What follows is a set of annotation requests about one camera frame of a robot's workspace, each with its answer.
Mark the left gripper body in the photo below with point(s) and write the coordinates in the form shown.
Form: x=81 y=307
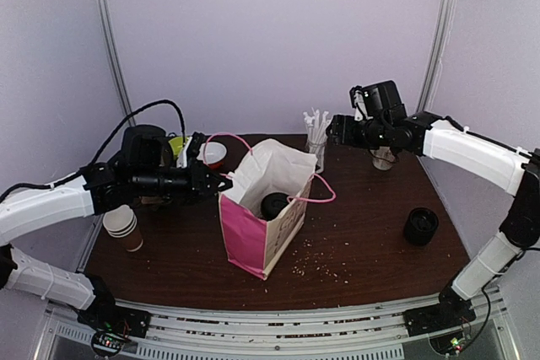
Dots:
x=196 y=180

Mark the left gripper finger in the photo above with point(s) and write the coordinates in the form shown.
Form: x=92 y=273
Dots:
x=217 y=186
x=216 y=176

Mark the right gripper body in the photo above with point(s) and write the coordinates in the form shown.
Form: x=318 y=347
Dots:
x=343 y=131

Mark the pink paper bag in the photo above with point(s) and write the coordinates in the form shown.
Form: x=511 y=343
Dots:
x=252 y=243

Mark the black cup lid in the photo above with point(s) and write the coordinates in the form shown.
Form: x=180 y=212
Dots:
x=273 y=204

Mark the stack of paper cups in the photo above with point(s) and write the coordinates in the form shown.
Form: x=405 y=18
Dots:
x=122 y=225

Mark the cardboard cup carrier stack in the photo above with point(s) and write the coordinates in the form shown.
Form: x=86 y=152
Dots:
x=154 y=203

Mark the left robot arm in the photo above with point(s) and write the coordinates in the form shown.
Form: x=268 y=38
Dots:
x=136 y=170

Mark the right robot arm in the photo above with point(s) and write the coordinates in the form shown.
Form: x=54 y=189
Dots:
x=384 y=122

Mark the white and orange bowl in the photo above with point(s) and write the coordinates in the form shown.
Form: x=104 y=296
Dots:
x=212 y=154

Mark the glass with wrapped straws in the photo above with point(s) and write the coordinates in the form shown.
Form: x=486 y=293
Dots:
x=316 y=124

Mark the green bowl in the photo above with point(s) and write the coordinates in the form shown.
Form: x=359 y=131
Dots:
x=176 y=145

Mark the white ceramic mug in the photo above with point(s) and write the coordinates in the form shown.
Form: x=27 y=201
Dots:
x=383 y=158

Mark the stack of black lids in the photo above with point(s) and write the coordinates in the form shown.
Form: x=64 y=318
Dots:
x=420 y=227

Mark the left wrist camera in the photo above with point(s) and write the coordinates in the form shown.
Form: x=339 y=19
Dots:
x=190 y=150

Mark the right aluminium frame post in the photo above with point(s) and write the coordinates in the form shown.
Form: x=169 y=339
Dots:
x=435 y=61

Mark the aluminium frame post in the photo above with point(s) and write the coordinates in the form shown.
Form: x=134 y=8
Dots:
x=113 y=57
x=435 y=61

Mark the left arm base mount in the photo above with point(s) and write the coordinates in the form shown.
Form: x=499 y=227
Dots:
x=118 y=320

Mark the front aluminium rail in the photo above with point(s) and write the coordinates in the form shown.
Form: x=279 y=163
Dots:
x=371 y=331

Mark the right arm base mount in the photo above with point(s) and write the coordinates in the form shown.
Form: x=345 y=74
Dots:
x=441 y=316

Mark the left aluminium frame post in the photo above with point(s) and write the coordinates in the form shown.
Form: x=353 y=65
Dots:
x=113 y=57

